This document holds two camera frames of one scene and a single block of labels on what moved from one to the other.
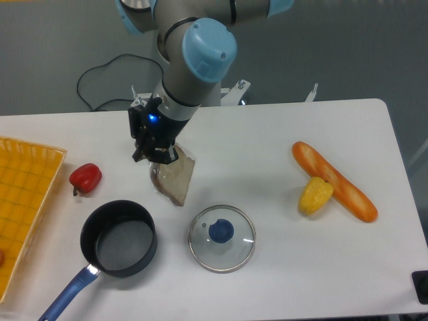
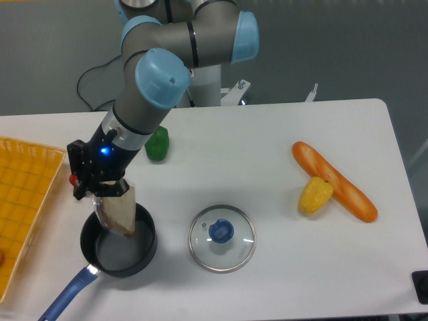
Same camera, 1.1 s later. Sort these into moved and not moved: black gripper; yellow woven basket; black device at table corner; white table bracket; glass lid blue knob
Moved: black gripper
Not moved: glass lid blue knob; white table bracket; yellow woven basket; black device at table corner
